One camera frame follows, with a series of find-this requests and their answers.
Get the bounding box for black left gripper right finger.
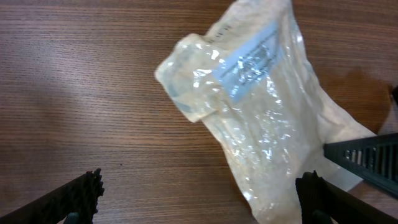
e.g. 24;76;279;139
295;171;397;224

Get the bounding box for white snack pouch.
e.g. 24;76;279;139
155;0;373;223

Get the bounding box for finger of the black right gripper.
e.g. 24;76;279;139
323;133;397;198

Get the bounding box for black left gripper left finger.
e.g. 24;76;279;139
1;169;104;224

